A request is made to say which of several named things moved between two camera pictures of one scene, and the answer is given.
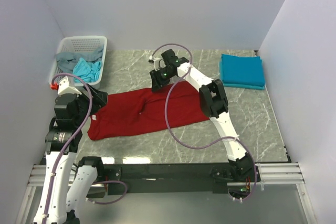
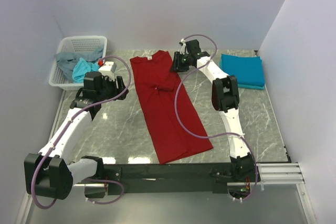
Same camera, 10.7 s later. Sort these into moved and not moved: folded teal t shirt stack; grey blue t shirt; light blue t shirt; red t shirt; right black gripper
Moved: right black gripper; red t shirt
Not moved: grey blue t shirt; folded teal t shirt stack; light blue t shirt
